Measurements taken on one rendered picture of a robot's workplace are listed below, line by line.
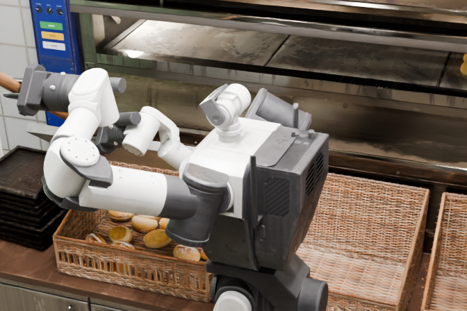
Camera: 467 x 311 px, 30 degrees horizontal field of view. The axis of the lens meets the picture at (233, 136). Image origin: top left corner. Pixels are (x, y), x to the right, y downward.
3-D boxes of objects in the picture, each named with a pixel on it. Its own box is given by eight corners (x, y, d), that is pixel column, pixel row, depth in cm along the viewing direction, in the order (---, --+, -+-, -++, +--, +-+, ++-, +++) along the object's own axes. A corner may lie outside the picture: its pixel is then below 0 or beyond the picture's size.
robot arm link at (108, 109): (66, 126, 199) (107, 131, 194) (53, 86, 193) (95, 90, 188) (92, 101, 207) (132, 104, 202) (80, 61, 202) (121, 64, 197)
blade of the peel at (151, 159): (194, 156, 245) (197, 146, 245) (25, 131, 262) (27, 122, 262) (231, 179, 278) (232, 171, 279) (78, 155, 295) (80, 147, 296)
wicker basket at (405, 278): (269, 227, 316) (269, 160, 303) (426, 256, 298) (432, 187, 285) (220, 307, 276) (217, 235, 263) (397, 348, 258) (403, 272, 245)
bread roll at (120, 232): (112, 221, 310) (121, 228, 313) (103, 239, 307) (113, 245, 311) (130, 225, 303) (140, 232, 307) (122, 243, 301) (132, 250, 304)
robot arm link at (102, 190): (44, 218, 172) (149, 232, 182) (64, 174, 165) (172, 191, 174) (41, 175, 180) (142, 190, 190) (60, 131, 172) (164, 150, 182)
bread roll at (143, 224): (154, 219, 309) (150, 233, 308) (161, 221, 315) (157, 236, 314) (129, 213, 312) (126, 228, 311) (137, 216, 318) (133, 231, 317)
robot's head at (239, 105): (251, 120, 204) (250, 85, 200) (234, 139, 196) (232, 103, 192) (226, 116, 206) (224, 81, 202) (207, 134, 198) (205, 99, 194)
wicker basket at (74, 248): (118, 200, 335) (111, 137, 322) (257, 224, 318) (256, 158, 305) (54, 274, 295) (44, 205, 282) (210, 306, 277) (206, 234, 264)
